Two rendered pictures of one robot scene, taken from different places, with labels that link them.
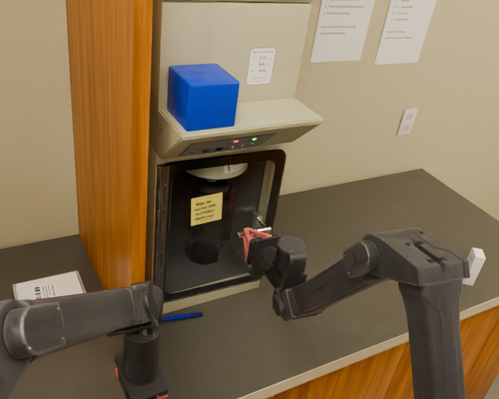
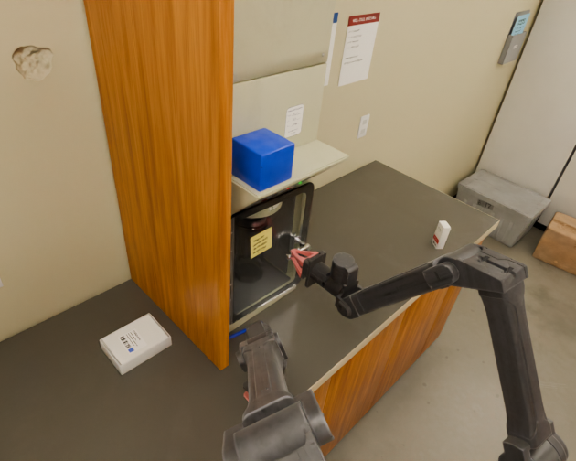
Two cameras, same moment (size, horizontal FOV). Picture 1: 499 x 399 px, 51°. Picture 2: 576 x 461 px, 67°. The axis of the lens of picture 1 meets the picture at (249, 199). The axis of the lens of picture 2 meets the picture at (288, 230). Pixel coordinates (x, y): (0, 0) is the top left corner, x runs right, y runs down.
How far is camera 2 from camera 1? 30 cm
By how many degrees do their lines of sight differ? 14
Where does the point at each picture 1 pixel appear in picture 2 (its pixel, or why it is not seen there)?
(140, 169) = (226, 230)
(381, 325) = not seen: hidden behind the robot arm
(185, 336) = not seen: hidden behind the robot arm
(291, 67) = (314, 116)
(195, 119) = (265, 180)
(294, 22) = (315, 80)
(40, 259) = (108, 309)
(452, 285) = (519, 285)
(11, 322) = (316, 423)
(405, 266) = (487, 279)
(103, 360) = (201, 382)
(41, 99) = (84, 172)
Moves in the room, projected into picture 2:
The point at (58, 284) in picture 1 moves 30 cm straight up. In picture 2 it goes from (138, 329) to (124, 251)
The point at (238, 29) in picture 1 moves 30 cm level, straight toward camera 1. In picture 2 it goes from (278, 95) to (321, 159)
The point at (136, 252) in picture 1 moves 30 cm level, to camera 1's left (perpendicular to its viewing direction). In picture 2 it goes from (223, 294) to (91, 305)
